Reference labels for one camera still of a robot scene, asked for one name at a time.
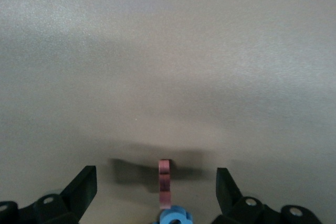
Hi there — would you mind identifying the blue foam letter g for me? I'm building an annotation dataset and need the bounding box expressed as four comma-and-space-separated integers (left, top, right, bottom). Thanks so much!
153, 205, 194, 224

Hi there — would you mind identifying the red foam letter w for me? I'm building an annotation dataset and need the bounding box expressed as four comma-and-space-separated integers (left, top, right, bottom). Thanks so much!
158, 158, 173, 209

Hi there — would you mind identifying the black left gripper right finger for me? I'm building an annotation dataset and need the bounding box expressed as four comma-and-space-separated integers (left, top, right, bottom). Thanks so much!
211, 167, 324, 224

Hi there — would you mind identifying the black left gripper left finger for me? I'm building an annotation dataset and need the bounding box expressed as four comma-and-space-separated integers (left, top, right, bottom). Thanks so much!
0, 165, 98, 224

